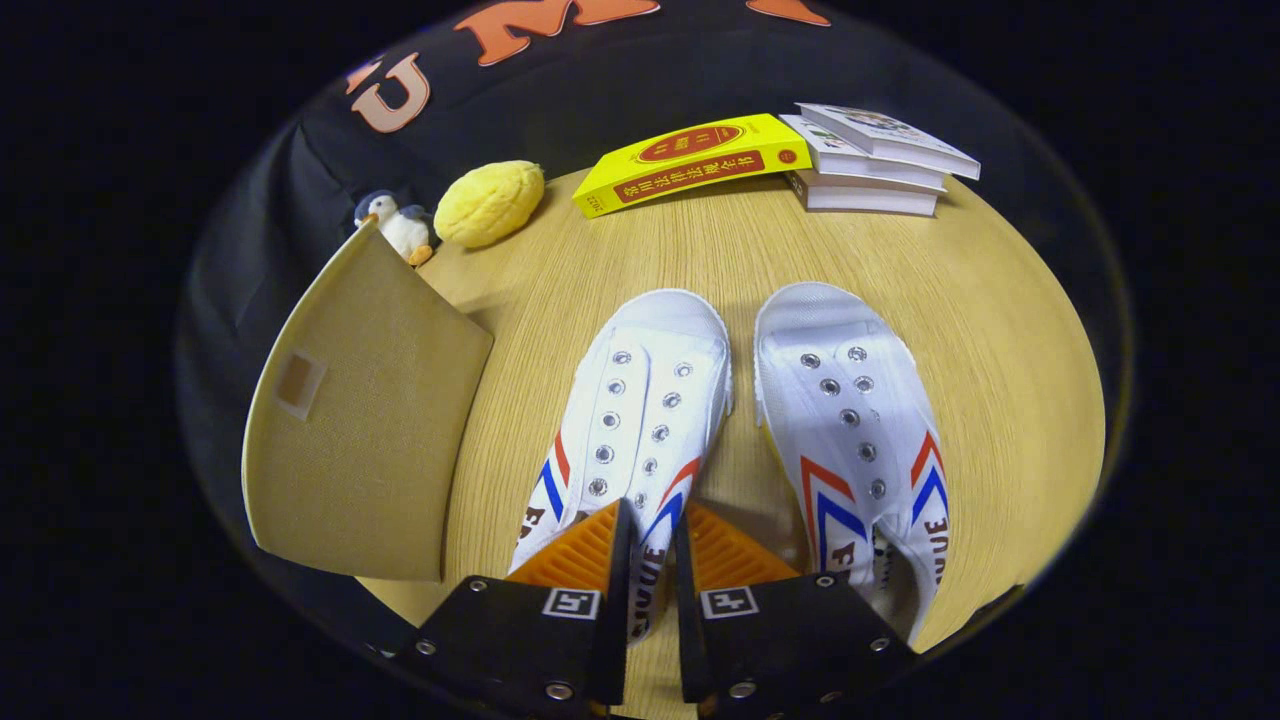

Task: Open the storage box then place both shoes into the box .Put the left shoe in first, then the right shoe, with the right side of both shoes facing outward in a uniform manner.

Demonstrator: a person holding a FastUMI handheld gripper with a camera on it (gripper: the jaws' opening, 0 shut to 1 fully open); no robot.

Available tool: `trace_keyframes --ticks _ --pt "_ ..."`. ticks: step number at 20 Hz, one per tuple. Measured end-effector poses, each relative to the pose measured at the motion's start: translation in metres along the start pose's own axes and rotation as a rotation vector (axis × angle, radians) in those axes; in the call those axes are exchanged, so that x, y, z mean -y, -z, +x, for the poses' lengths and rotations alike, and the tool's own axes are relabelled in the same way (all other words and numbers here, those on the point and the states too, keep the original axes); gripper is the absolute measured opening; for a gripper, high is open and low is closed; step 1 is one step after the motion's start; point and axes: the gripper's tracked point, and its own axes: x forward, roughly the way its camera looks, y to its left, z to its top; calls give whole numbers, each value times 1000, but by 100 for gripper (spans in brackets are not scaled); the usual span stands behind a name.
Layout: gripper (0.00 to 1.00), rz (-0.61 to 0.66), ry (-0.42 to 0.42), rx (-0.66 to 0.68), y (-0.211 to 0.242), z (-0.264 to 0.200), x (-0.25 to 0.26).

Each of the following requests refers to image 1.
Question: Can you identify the yellow book with red label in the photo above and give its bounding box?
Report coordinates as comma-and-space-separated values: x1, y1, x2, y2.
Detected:
572, 113, 813, 219

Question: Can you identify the book with brown cover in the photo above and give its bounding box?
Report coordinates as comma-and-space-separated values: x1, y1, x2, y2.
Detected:
785, 170, 941, 217

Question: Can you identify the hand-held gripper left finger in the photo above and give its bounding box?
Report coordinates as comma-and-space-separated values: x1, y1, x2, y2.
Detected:
395, 498, 636, 716

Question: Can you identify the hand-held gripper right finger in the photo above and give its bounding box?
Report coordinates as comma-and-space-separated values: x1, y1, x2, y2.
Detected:
673, 500, 916, 716

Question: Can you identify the yellow bun-shaped plush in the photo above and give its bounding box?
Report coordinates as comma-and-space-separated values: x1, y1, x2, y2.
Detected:
433, 160, 547, 249

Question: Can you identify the plain white book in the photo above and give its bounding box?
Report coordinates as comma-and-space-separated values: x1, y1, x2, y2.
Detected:
778, 114, 947, 193

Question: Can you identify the beige fabric storage box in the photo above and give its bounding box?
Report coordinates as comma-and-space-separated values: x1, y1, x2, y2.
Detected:
241, 220, 495, 583

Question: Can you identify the white shoe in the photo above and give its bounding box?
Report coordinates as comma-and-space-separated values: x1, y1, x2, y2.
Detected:
753, 281, 951, 646
507, 289, 734, 643

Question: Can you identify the penguin plush toy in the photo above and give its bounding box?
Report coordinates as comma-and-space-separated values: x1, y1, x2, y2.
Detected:
353, 190, 436, 267

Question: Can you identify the white book with illustrated cover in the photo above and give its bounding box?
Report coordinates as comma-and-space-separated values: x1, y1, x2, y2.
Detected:
797, 102, 981, 181

